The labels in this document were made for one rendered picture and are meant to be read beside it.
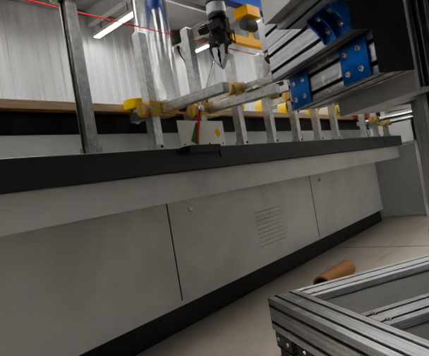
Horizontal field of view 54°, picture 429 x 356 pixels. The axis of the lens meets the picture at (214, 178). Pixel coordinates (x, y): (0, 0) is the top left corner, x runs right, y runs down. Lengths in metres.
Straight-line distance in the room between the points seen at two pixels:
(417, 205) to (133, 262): 2.95
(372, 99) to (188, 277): 1.06
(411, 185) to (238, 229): 2.29
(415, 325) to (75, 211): 0.87
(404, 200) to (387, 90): 3.07
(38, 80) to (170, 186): 8.36
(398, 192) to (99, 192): 3.20
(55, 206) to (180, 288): 0.74
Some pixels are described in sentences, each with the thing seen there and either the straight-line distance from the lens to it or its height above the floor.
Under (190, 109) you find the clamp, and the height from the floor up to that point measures 0.85.
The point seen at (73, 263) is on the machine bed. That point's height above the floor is 0.38.
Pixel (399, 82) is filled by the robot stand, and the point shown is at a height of 0.71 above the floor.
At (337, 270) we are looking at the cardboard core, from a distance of 2.07.
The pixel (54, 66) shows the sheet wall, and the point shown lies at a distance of 9.95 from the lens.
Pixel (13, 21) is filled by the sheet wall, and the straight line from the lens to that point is 9.92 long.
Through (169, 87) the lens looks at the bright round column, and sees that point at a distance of 5.84.
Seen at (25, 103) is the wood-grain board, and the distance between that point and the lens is 1.39.
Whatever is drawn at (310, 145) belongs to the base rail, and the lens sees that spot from 2.26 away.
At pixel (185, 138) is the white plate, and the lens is 1.50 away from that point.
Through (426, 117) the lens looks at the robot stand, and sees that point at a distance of 1.05.
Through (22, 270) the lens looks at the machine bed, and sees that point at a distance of 1.36.
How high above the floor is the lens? 0.56
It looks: 1 degrees up
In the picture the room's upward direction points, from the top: 9 degrees counter-clockwise
